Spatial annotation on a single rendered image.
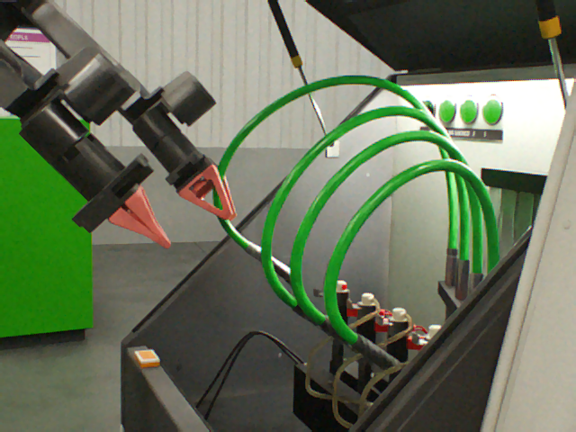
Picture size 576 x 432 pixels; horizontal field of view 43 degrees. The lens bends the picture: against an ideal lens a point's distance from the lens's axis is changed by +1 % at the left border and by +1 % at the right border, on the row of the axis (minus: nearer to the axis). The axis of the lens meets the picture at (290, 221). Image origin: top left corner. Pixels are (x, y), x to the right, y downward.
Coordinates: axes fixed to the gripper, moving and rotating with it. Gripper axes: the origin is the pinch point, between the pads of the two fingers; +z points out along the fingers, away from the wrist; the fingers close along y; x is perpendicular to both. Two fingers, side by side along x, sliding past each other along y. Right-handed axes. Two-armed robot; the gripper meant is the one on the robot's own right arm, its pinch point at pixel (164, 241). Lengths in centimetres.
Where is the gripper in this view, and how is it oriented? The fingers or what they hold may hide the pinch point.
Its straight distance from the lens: 84.9
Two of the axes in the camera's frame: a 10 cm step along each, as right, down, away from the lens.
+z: 6.7, 7.1, 2.3
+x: -1.6, -1.5, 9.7
